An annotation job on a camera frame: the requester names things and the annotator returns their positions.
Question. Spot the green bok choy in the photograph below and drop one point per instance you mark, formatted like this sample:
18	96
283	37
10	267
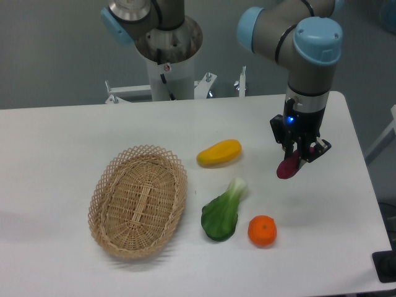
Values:
220	216

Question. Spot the yellow mango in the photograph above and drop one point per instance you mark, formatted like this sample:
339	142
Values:
219	153

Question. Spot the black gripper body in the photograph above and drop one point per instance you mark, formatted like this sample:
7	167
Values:
302	129

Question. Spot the black device at table edge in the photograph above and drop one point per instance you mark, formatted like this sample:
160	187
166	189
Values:
384	262

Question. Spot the white furniture at right edge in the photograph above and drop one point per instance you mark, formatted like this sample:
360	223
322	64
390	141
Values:
382	141

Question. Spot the orange tangerine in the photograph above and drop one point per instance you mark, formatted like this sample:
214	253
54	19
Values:
262	230

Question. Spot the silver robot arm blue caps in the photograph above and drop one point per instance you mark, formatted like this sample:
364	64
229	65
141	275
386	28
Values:
297	35

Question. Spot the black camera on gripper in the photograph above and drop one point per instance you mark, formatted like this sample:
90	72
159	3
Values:
278	128

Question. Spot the woven wicker basket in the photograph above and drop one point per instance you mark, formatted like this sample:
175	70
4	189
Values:
138	202

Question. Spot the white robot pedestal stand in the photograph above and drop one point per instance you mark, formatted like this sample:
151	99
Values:
167	82

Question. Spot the purple sweet potato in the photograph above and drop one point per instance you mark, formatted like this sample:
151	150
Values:
290	166

